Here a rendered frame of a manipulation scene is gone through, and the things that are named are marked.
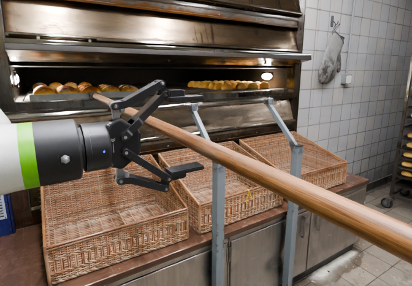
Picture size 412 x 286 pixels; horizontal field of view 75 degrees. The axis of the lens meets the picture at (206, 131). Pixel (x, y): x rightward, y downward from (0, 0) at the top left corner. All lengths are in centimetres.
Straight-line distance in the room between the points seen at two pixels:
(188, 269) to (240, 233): 30
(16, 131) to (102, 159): 11
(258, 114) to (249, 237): 91
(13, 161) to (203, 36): 144
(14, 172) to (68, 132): 8
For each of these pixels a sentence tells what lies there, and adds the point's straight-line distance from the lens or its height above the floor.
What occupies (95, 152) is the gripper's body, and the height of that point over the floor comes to 120.
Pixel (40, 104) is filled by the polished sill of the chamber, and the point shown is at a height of 117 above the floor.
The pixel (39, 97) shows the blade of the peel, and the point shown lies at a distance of 151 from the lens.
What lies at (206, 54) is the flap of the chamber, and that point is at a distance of 154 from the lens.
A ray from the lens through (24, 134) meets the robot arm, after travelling 42.
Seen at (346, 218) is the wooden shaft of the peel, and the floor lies 117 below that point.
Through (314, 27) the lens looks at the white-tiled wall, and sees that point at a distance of 242.
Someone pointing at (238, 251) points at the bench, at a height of 45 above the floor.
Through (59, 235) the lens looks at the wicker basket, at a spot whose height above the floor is 59.
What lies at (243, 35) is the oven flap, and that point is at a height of 154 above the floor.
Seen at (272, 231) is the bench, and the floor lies 48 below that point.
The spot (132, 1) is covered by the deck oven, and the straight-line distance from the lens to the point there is 157.
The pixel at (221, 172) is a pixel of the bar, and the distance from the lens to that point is 112.
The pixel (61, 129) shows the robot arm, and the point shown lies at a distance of 42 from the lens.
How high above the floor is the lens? 131
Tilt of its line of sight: 12 degrees down
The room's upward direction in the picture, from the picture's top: straight up
